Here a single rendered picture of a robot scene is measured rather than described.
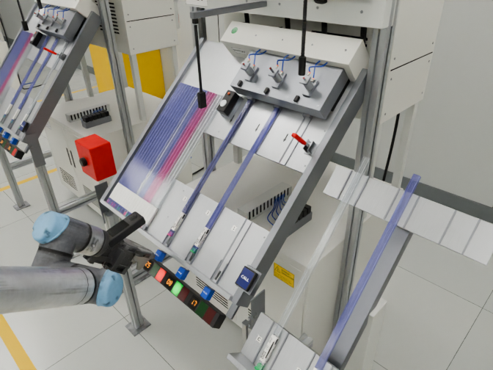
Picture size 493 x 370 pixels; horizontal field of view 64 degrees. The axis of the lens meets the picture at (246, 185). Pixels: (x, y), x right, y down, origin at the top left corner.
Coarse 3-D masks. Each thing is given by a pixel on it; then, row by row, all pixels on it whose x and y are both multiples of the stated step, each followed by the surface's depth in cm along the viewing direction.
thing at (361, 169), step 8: (368, 160) 84; (360, 168) 84; (360, 176) 84; (352, 184) 84; (352, 192) 84; (344, 200) 84; (344, 208) 84; (336, 216) 84; (336, 224) 83; (328, 232) 84; (328, 240) 83; (320, 248) 83; (320, 256) 84; (312, 264) 83; (304, 272) 84; (312, 272) 84; (304, 280) 83; (296, 288) 84; (304, 288) 84; (296, 296) 83; (288, 304) 84; (288, 312) 83; (280, 320) 83; (280, 328) 83
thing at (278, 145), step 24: (216, 48) 143; (192, 72) 144; (216, 72) 138; (216, 120) 129; (264, 120) 119; (288, 120) 114; (312, 120) 110; (240, 144) 120; (264, 144) 115; (288, 144) 111
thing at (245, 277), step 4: (244, 268) 98; (244, 272) 97; (248, 272) 97; (252, 272) 96; (240, 276) 98; (244, 276) 97; (248, 276) 96; (252, 276) 96; (240, 280) 97; (244, 280) 96; (248, 280) 96; (240, 284) 97; (244, 284) 96; (248, 284) 96; (244, 288) 96
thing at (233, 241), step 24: (192, 192) 122; (168, 216) 123; (192, 216) 118; (240, 216) 110; (168, 240) 120; (192, 240) 115; (216, 240) 111; (240, 240) 107; (264, 240) 103; (192, 264) 112; (216, 264) 108; (240, 264) 104
